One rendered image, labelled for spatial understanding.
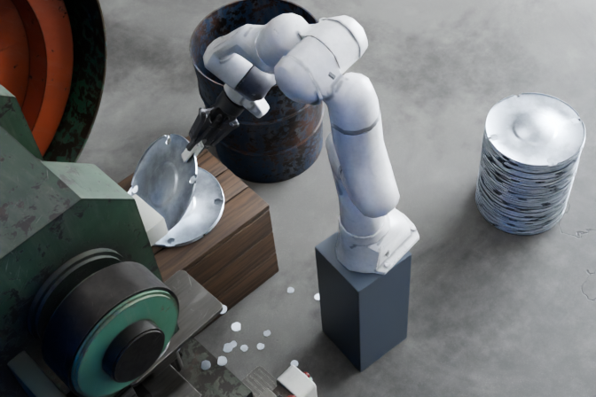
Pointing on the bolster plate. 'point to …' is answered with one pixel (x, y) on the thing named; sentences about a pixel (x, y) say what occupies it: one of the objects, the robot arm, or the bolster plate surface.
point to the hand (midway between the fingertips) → (192, 151)
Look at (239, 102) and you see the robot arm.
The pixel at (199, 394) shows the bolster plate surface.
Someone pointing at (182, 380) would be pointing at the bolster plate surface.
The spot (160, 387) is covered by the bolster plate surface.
